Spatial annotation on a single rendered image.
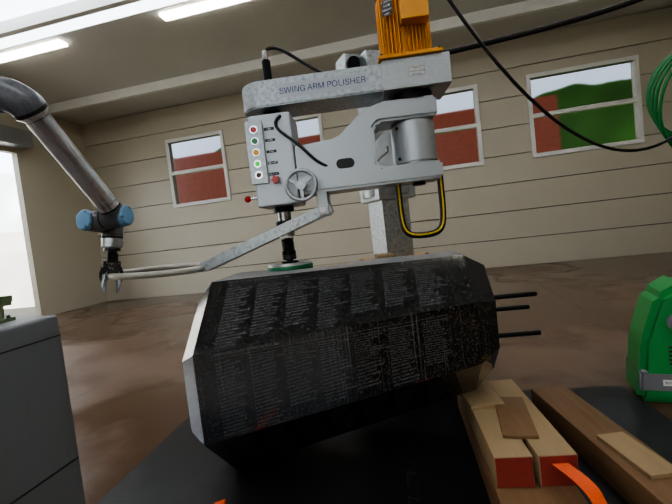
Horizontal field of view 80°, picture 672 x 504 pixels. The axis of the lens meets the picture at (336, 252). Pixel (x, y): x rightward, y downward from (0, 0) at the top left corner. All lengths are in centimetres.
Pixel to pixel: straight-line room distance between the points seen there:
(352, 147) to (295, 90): 36
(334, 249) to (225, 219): 243
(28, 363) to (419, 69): 175
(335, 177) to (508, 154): 633
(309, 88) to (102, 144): 883
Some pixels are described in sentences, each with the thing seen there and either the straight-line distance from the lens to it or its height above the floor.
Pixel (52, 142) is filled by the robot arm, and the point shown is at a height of 143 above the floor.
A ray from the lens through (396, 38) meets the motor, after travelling 203.
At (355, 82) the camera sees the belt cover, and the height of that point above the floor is 164.
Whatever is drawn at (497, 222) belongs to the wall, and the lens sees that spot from 788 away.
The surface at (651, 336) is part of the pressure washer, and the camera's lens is 245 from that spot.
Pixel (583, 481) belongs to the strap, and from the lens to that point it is 148.
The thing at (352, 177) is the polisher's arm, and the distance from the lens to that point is 185.
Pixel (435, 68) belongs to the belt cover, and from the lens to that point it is 197.
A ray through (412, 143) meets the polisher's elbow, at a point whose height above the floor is 135.
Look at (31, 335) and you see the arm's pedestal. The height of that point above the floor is 81.
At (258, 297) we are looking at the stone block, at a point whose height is 77.
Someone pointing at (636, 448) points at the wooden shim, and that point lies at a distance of 184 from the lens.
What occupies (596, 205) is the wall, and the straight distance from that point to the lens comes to 831.
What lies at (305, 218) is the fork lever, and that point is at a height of 107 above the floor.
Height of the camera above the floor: 100
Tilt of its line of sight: 3 degrees down
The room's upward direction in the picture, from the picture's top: 7 degrees counter-clockwise
